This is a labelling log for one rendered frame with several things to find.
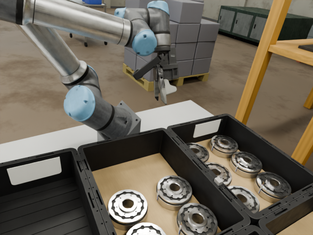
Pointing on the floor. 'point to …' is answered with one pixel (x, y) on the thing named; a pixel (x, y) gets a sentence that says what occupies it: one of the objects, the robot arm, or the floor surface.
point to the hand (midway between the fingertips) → (159, 102)
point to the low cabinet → (259, 24)
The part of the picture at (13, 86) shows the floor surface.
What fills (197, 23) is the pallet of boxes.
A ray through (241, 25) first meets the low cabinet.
